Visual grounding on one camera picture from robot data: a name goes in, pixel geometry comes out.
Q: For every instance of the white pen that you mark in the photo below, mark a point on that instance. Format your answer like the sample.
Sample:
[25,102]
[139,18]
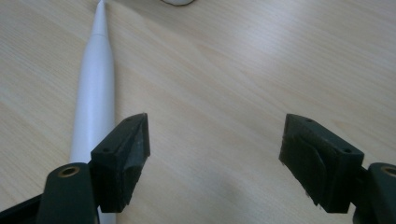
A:
[95,87]

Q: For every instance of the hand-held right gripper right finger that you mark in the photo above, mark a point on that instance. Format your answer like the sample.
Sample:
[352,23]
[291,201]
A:
[320,168]

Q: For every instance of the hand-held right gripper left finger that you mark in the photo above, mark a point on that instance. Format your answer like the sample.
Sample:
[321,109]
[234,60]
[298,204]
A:
[120,168]

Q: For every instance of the white round object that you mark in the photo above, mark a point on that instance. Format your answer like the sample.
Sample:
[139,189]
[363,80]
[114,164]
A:
[178,2]

